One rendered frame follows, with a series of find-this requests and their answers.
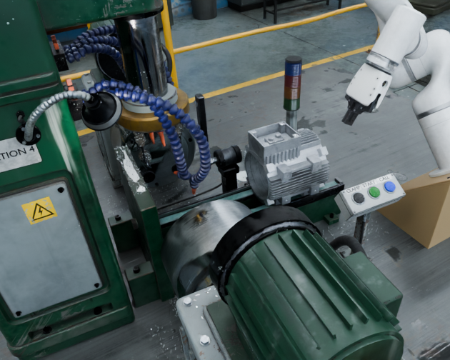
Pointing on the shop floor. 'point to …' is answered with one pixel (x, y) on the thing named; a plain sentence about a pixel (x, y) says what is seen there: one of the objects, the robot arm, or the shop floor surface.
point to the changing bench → (290, 8)
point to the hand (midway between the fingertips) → (349, 117)
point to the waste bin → (204, 9)
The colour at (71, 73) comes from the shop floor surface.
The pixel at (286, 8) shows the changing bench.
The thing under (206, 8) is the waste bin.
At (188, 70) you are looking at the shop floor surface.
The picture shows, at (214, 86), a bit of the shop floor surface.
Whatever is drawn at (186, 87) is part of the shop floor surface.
